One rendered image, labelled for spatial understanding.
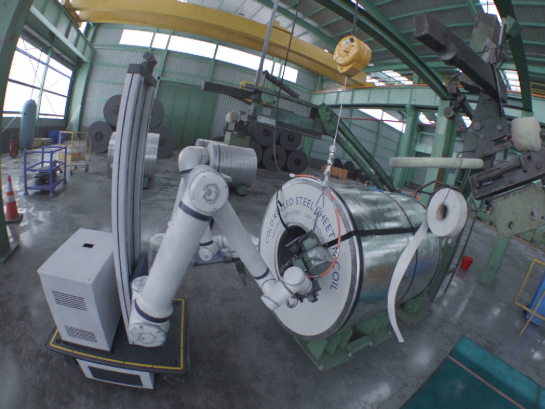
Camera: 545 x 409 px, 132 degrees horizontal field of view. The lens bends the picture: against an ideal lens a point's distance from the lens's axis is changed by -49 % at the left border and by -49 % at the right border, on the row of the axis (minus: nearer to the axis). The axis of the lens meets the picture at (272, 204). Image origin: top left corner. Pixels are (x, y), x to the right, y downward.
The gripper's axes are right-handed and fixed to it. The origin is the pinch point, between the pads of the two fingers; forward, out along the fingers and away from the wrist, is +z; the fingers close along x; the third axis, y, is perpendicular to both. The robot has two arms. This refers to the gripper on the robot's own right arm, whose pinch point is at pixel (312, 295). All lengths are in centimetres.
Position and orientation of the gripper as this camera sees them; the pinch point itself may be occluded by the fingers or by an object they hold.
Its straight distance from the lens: 131.0
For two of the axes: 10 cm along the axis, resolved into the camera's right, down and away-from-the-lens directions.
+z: 3.9, 5.8, 7.1
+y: 2.6, 6.7, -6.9
